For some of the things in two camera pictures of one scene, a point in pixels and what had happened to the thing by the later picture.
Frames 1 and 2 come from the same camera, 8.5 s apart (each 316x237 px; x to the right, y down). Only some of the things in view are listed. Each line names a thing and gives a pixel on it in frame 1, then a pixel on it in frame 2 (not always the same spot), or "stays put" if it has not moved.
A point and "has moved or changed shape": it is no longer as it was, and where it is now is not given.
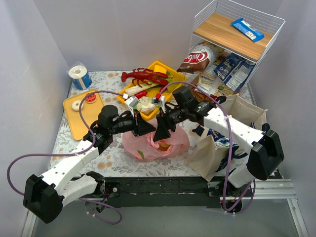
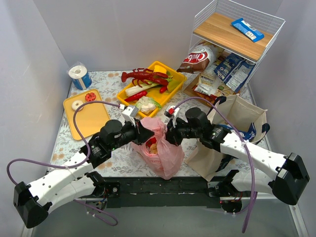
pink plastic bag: [144, 147] has moved or changed shape
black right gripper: [165, 122] → [173, 133]
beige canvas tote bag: [209, 160] stays put
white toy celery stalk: [135, 90] stays put
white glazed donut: [75, 105] stays put
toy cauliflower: [145, 105] stays put
